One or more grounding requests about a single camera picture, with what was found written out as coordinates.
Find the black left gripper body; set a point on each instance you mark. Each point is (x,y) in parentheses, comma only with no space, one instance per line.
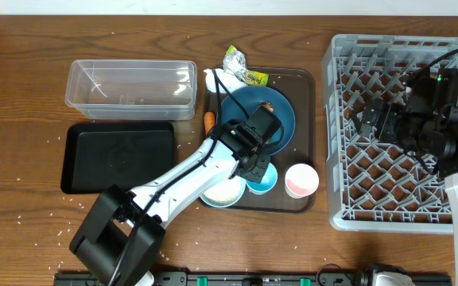
(257,167)

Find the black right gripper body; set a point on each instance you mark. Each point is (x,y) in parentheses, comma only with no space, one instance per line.
(382,123)

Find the small light blue cup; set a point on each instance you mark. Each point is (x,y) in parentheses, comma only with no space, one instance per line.
(269,180)

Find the orange carrot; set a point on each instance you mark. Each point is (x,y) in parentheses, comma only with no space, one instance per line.
(209,122)

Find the white pink cup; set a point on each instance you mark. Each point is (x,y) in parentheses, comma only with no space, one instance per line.
(301,180)

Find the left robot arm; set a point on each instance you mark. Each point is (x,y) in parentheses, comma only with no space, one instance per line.
(123,231)

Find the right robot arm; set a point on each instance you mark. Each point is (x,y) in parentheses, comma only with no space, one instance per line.
(426,124)

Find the grey dishwasher rack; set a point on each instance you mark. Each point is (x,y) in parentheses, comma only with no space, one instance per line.
(374,186)

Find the brown food scrap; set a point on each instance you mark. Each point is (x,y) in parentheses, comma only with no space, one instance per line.
(269,106)

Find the light blue rice bowl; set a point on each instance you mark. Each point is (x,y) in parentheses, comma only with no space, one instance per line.
(225,194)

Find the white crumpled napkin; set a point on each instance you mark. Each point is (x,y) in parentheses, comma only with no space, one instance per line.
(228,81)

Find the brown serving tray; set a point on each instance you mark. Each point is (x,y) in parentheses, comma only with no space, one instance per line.
(296,110)

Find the foil snack wrapper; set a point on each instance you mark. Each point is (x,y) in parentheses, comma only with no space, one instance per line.
(234,61)

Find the clear plastic bin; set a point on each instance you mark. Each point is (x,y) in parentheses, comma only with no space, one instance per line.
(160,90)

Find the black plastic bin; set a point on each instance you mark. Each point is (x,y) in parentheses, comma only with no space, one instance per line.
(127,154)

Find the black rail at table edge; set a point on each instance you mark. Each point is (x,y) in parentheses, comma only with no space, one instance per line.
(184,279)

